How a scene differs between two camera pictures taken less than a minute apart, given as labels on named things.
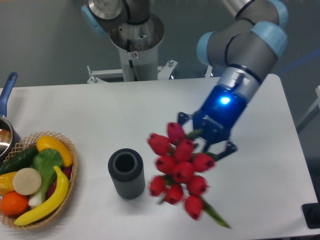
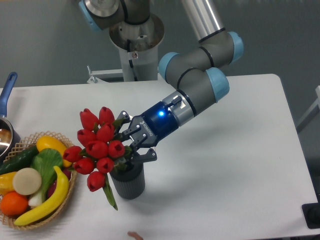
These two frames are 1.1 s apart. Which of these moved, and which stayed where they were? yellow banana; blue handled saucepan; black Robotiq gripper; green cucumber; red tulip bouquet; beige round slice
Moved: black Robotiq gripper; red tulip bouquet
Stayed: yellow banana; blue handled saucepan; green cucumber; beige round slice
